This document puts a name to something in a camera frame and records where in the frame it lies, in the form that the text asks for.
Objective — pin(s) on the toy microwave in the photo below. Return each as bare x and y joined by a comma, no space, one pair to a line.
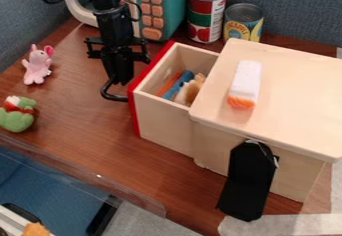
160,6

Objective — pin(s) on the red and white can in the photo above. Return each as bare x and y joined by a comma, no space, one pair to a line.
206,13

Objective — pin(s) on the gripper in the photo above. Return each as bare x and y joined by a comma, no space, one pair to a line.
116,45

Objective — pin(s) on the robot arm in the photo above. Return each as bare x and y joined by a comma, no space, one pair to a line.
111,16

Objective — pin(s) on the cabinet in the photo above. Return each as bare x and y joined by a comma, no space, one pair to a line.
285,106

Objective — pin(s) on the orange toy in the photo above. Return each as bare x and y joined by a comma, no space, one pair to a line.
168,85

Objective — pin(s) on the pink plush mouse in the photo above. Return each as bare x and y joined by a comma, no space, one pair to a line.
37,65

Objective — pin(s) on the blue toy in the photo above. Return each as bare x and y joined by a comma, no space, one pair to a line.
178,86

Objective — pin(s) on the yellow and blue can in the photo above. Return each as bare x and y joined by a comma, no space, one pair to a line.
243,23

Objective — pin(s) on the tan and white toy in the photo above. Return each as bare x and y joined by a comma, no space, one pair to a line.
190,91

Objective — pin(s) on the drawer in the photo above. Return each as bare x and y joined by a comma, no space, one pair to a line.
164,120

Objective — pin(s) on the white and orange toy sushi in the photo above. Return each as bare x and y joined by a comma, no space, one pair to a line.
245,84

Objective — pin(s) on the green plush toy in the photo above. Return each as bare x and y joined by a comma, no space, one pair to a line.
17,116

